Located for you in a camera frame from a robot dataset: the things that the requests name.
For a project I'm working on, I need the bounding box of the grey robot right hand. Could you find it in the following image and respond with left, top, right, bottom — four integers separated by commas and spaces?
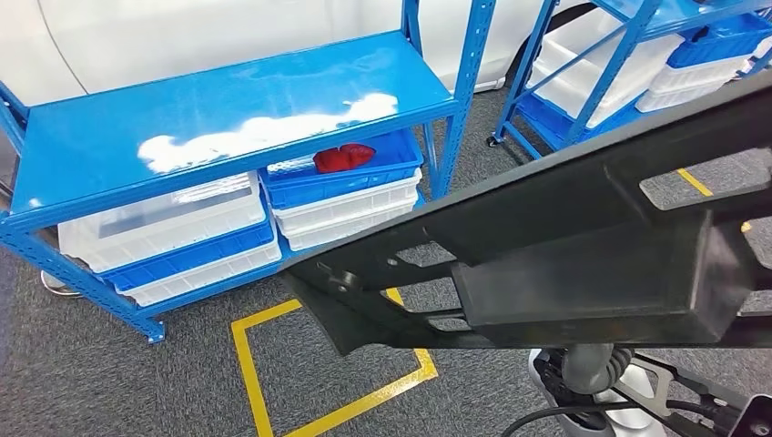
545, 343, 637, 396

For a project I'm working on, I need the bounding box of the black plastic frame part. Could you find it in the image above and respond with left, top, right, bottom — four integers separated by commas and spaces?
278, 69, 772, 357

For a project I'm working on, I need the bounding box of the blue wheeled shelf rack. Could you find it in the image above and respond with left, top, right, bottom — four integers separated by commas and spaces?
487, 0, 772, 161

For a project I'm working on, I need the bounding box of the blue metal shelf rack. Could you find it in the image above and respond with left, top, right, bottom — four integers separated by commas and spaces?
0, 0, 499, 345

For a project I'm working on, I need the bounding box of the blue plastic bin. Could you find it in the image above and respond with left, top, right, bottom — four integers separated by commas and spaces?
665, 13, 772, 69
102, 219, 278, 294
259, 127, 424, 210

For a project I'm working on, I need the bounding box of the large white plastic bin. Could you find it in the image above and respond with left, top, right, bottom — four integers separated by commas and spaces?
530, 5, 686, 129

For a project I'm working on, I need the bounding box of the red cloth object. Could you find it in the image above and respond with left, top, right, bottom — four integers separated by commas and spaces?
312, 142, 377, 175

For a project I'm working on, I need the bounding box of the yellow floor tape square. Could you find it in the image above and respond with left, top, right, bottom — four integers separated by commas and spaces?
230, 288, 440, 437

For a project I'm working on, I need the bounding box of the white car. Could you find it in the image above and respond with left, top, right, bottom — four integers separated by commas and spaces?
0, 0, 595, 107

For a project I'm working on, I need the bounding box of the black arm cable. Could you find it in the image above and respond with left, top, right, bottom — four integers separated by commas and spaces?
500, 401, 725, 437

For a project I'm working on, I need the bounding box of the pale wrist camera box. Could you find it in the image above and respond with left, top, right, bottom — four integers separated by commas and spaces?
615, 352, 772, 437

